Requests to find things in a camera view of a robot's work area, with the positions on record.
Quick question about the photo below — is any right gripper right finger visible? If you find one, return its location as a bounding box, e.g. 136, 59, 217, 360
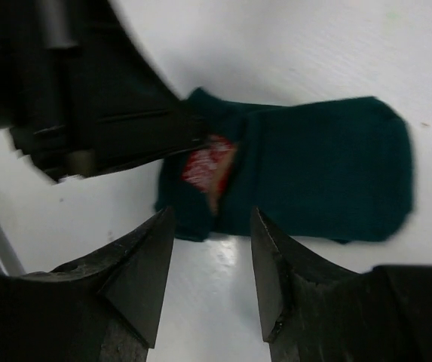
250, 209, 432, 361

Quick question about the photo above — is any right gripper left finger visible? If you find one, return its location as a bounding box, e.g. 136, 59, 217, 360
0, 208, 175, 361

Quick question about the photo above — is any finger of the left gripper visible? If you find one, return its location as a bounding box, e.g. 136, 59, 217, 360
0, 1, 208, 181

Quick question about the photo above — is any green reindeer sock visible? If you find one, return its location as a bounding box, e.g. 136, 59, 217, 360
155, 88, 413, 244

